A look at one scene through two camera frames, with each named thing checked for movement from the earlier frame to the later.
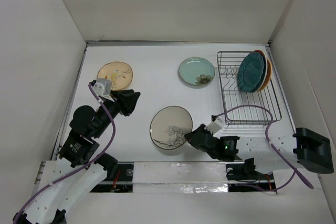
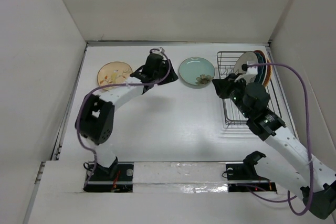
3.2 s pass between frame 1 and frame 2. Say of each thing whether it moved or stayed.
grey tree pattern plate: moved
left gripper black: moved
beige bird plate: stayed
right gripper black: moved
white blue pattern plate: stayed
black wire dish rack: stayed
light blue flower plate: stayed
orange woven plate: stayed
